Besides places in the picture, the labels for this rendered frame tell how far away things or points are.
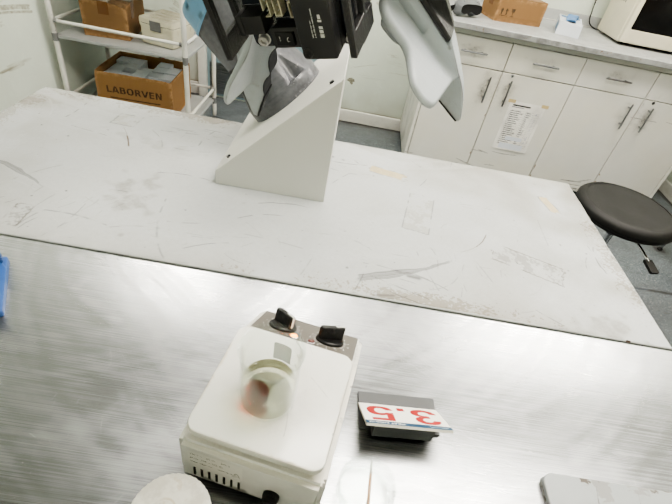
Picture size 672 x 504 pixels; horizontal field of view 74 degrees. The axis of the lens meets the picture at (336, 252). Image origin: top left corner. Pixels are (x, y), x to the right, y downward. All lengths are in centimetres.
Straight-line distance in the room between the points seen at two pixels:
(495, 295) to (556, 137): 238
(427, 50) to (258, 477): 35
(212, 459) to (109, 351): 21
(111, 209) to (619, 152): 293
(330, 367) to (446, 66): 28
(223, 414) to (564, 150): 288
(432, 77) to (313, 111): 47
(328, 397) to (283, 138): 46
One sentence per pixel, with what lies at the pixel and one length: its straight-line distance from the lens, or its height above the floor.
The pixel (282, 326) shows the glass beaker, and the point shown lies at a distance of 38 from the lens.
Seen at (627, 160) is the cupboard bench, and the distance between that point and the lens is 331.
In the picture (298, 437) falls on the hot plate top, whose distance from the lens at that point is 40.
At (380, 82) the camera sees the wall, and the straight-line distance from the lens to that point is 335.
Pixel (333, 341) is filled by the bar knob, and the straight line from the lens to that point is 50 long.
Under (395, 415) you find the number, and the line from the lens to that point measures 50.
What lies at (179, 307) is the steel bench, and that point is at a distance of 60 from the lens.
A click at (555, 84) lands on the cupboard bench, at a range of 292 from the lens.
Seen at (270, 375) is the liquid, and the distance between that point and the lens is 40.
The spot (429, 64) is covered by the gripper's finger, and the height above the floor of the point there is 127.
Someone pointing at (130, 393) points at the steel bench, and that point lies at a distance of 54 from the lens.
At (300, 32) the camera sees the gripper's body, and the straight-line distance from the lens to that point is 23.
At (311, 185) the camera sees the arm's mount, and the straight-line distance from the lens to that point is 79.
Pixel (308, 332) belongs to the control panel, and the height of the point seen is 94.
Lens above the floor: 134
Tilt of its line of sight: 39 degrees down
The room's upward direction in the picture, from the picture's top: 12 degrees clockwise
